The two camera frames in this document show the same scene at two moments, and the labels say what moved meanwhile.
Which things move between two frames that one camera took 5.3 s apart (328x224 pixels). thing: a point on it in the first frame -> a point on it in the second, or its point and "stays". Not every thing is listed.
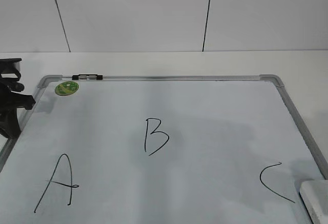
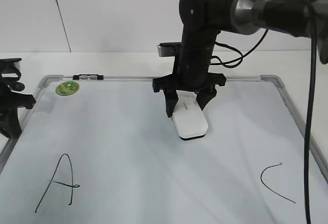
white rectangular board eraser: [314, 194] -> [188, 117]
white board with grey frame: [187, 149] stays
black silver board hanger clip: [87, 77] stays
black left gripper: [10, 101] stays
